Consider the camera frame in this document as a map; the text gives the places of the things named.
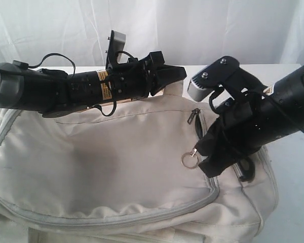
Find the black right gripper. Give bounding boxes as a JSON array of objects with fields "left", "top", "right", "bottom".
[{"left": 196, "top": 86, "right": 266, "bottom": 177}]

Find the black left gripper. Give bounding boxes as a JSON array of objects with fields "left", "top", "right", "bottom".
[{"left": 108, "top": 51, "right": 187, "bottom": 99}]

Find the gold zipper pull ring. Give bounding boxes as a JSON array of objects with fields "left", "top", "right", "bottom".
[{"left": 180, "top": 148, "right": 199, "bottom": 169}]

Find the cream duffel bag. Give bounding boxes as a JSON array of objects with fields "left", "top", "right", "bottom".
[{"left": 0, "top": 82, "right": 278, "bottom": 242}]

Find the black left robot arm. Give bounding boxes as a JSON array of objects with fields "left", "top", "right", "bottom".
[{"left": 0, "top": 51, "right": 186, "bottom": 118}]

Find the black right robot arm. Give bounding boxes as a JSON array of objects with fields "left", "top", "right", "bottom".
[{"left": 190, "top": 56, "right": 304, "bottom": 178}]

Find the white backdrop curtain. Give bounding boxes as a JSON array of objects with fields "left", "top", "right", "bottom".
[{"left": 0, "top": 1, "right": 304, "bottom": 66}]

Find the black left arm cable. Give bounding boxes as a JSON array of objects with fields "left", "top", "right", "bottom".
[{"left": 27, "top": 51, "right": 140, "bottom": 117}]

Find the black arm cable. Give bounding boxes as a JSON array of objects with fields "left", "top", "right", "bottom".
[
  {"left": 209, "top": 86, "right": 304, "bottom": 142},
  {"left": 27, "top": 51, "right": 140, "bottom": 117}
]

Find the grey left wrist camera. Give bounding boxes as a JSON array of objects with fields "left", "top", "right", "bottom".
[{"left": 105, "top": 30, "right": 126, "bottom": 69}]

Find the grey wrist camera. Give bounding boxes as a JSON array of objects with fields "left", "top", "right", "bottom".
[
  {"left": 105, "top": 30, "right": 126, "bottom": 69},
  {"left": 187, "top": 56, "right": 264, "bottom": 102}
]

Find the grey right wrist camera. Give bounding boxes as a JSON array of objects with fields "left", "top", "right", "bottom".
[{"left": 187, "top": 56, "right": 264, "bottom": 102}]

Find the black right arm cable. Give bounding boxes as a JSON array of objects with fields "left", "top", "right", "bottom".
[{"left": 209, "top": 86, "right": 304, "bottom": 142}]

